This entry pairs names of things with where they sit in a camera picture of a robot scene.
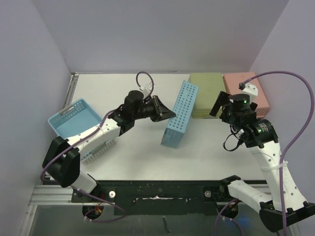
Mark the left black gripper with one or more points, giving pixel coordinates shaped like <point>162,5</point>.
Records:
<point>165,113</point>

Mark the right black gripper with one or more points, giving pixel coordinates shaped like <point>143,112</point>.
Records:
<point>222,103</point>

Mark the pink perforated basket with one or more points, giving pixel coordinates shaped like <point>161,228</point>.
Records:
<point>232,81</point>

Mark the yellow-green perforated basket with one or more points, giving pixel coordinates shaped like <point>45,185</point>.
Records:
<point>210,85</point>

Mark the large blue perforated basket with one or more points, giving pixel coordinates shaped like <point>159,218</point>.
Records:
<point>183,107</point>

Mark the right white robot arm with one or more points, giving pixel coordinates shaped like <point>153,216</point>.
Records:
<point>285,205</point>

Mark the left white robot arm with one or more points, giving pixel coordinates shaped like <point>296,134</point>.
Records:
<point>63,158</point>

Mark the small blue perforated basket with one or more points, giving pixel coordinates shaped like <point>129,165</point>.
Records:
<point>74,119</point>

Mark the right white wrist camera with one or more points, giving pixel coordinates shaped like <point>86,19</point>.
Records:
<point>250,89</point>

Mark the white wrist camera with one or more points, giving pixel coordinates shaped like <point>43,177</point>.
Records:
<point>250,89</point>
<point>147,89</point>

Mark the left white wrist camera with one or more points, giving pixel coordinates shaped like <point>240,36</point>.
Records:
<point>147,89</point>

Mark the black table front rail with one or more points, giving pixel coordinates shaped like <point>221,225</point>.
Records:
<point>163,197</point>

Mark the aluminium frame rail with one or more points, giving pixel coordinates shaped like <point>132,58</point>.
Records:
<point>44,195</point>

